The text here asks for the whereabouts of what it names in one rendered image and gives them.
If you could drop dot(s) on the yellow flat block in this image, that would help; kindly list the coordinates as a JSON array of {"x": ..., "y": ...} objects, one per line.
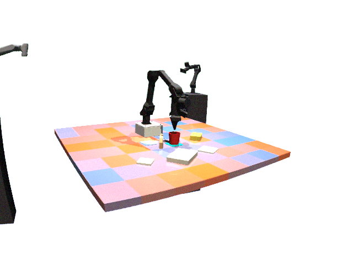
[{"x": 196, "y": 136}]

